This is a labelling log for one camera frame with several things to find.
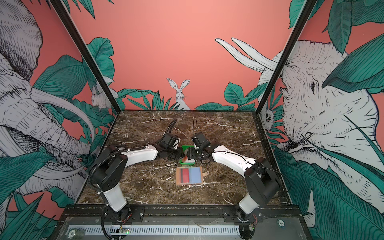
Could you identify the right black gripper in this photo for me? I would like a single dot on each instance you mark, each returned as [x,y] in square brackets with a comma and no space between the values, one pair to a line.
[192,153]

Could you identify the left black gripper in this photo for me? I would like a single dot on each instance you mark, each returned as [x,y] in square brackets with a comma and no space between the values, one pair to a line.
[180,150]

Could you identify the green plastic tray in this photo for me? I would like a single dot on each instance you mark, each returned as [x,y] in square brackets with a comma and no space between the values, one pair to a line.
[187,148]

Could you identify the pink leather card holder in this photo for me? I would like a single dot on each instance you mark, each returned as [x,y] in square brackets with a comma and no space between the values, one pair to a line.
[196,176]

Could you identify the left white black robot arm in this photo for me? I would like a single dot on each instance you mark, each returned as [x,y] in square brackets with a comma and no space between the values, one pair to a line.
[107,170]

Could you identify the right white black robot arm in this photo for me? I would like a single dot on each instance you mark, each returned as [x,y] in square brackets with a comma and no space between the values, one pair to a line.
[261,179]

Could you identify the white red credit card stack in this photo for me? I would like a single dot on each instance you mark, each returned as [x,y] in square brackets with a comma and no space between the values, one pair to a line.
[188,158]

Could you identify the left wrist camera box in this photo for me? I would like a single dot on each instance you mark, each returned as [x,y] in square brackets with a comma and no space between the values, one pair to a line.
[175,146]

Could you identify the black front mounting rail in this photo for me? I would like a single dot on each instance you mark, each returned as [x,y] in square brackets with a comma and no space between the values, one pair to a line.
[230,213]

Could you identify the white slotted cable duct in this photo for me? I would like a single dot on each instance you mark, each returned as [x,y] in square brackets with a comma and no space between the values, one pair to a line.
[141,230]

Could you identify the right black frame post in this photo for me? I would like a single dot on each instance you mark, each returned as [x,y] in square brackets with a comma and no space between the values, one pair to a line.
[299,25]

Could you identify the black frame post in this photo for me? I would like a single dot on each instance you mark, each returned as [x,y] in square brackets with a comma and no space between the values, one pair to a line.
[67,21]
[299,25]

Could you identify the left black frame post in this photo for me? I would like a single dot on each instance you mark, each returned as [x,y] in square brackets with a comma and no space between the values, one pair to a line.
[67,21]

